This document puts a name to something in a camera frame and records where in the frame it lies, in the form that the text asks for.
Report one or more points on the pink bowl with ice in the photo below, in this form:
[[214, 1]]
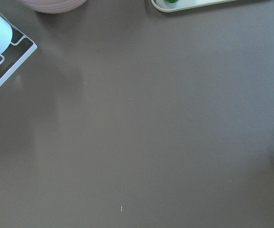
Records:
[[52, 6]]

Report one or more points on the white serving tray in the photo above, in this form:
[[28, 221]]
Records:
[[164, 6]]

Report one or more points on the green lime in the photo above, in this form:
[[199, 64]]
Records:
[[171, 1]]

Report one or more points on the white wire cup rack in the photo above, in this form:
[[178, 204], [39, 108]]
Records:
[[20, 48]]

